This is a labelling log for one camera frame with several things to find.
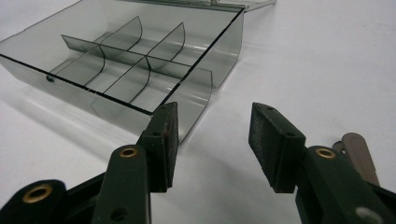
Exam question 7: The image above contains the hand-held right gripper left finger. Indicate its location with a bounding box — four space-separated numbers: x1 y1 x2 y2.
91 101 180 224

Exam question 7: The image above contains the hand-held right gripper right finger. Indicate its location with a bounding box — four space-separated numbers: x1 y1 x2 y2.
247 102 396 224

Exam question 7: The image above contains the grey transparent compartment box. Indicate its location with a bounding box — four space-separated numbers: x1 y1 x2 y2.
0 0 277 145

